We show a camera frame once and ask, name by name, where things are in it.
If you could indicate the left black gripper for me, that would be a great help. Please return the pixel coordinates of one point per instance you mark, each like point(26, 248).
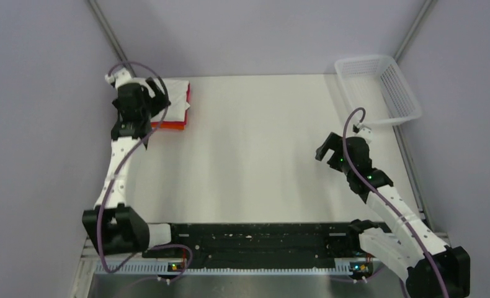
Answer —
point(159, 100)

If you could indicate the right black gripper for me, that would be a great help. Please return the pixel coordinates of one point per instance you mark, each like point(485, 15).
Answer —
point(334, 142)

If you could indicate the white printed t-shirt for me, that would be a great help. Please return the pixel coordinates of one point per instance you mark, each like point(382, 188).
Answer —
point(173, 100)

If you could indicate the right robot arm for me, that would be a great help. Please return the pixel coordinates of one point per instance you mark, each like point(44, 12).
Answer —
point(426, 265)

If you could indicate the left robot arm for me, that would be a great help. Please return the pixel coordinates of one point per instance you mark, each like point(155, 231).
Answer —
point(113, 226)

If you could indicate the orange folded t-shirt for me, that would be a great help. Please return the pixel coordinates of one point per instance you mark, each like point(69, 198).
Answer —
point(169, 125)

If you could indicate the red folded t-shirt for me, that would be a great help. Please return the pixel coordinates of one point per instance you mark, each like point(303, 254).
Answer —
point(187, 107)

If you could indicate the white plastic basket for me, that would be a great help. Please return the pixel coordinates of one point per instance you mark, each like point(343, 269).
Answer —
point(376, 83)

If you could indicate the right controller board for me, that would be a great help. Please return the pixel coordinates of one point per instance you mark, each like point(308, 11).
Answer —
point(358, 270)

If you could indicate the controller board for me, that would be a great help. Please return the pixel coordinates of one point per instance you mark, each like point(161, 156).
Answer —
point(358, 270)
point(170, 266)

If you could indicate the left controller board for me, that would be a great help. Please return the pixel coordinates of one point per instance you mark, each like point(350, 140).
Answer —
point(170, 266)

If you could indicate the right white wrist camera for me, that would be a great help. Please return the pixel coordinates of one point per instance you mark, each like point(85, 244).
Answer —
point(364, 132)

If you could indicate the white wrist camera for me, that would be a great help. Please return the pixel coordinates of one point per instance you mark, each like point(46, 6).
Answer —
point(119, 77)
point(364, 132)

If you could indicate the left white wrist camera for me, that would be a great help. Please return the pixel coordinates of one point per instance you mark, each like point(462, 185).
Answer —
point(119, 77)

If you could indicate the left aluminium frame post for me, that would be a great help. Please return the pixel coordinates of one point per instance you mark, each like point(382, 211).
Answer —
point(108, 33)

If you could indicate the aluminium frame post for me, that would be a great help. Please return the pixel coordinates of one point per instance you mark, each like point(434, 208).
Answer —
point(108, 33)
point(415, 27)

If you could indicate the black mounting base rail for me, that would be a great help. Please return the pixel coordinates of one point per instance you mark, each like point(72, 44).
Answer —
point(262, 245)

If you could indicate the right aluminium frame post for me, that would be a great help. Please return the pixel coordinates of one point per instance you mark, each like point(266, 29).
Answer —
point(415, 27)

